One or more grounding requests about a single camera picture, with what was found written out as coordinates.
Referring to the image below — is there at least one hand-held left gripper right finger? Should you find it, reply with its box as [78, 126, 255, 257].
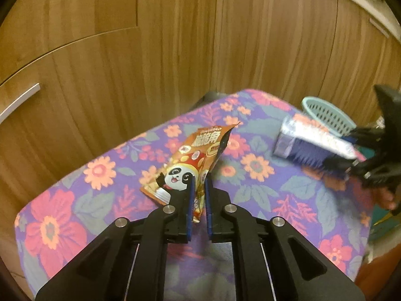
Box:
[205, 177, 365, 301]

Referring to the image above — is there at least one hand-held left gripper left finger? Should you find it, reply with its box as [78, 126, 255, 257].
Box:
[35, 176, 196, 301]

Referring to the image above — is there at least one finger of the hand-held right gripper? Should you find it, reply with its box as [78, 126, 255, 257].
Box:
[342, 127, 386, 147]
[289, 140, 361, 180]

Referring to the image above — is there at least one teal plastic basket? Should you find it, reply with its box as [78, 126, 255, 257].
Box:
[301, 96, 358, 137]

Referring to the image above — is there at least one orange snack packet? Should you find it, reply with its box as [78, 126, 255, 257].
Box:
[140, 122, 242, 223]

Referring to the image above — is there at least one person's right hand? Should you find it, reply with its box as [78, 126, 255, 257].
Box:
[377, 189, 401, 211]

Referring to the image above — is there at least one floral tablecloth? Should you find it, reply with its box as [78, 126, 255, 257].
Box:
[14, 89, 376, 301]

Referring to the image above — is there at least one white countertop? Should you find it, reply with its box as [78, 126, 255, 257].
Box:
[301, 0, 401, 43]

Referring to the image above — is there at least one wooden cabinet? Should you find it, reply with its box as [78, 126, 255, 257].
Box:
[0, 0, 401, 214]

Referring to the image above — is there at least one silver cabinet handle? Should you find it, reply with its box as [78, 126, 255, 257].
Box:
[369, 19, 390, 38]
[0, 83, 41, 124]

